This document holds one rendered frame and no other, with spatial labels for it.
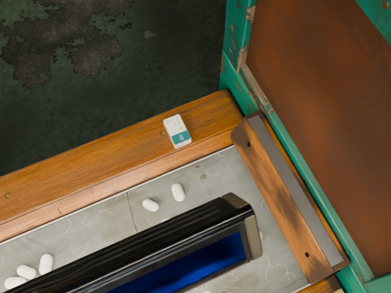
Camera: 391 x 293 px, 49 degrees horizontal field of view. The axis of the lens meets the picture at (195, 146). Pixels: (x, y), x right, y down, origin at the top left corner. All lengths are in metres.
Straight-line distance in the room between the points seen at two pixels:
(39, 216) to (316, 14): 0.59
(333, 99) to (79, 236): 0.51
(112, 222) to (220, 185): 0.22
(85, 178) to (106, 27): 1.27
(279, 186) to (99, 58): 1.34
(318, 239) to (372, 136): 0.23
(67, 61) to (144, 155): 1.17
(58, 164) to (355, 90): 0.57
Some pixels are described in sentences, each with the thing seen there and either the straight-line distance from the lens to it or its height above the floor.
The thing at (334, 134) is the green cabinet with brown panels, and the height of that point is 1.01.
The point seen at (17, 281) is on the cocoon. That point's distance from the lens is 0.84.
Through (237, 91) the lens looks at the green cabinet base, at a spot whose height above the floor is 0.80.
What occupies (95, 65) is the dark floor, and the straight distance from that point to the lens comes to 1.92.
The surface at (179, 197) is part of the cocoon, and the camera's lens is 0.82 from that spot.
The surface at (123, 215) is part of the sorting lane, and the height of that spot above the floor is 0.74.
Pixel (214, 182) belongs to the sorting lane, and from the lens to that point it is 0.85.
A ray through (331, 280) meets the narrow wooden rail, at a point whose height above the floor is 0.76.
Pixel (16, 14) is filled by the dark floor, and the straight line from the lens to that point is 2.20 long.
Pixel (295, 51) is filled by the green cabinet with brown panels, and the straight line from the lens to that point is 0.63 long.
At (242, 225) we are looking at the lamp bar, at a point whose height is 1.10.
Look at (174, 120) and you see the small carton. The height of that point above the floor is 0.78.
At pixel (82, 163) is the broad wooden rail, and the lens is 0.86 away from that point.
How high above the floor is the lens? 1.54
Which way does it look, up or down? 66 degrees down
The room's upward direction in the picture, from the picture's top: straight up
